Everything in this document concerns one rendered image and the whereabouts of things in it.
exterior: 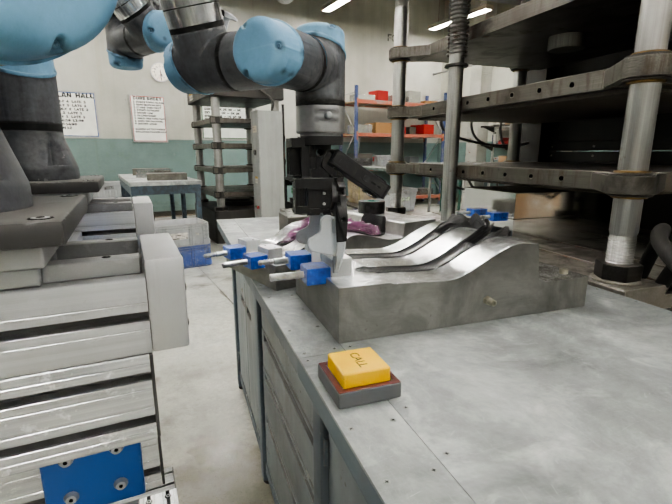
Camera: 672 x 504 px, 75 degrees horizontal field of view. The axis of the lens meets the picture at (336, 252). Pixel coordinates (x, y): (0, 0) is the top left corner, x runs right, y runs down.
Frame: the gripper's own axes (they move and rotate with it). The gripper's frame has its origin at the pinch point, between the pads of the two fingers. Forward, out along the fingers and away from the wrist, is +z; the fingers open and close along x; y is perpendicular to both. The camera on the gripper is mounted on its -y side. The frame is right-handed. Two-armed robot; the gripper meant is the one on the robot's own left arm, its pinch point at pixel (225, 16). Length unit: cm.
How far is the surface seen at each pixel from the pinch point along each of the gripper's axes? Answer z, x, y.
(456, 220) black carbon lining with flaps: 5, 76, 41
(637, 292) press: 32, 110, 53
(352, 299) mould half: -34, 78, 49
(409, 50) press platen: 94, 4, -7
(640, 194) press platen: 33, 105, 32
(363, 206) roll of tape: 20, 41, 47
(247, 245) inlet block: -19, 36, 54
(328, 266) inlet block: -32, 71, 46
